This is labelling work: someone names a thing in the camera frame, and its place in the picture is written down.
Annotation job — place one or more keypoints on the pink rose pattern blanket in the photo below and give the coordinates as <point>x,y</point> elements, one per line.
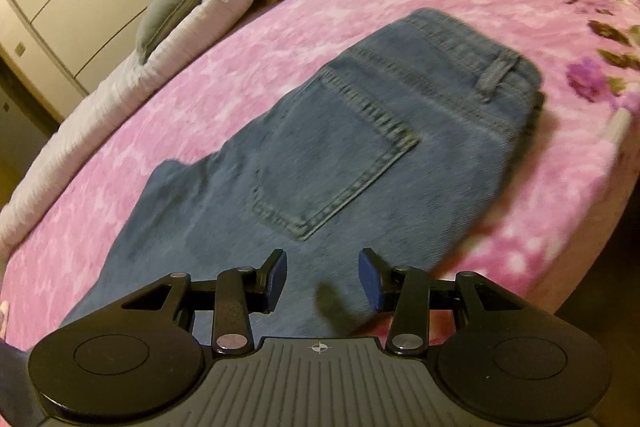
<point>250,57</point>

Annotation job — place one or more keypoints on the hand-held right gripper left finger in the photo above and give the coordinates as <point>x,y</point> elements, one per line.
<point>278,279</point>

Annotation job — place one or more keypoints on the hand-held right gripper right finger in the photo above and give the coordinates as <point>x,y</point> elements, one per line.
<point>369,279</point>

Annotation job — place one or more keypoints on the blue denim jeans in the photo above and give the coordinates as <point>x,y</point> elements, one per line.
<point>350,132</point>

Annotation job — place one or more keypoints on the beige striped duvet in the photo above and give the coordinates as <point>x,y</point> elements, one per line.
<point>100,92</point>

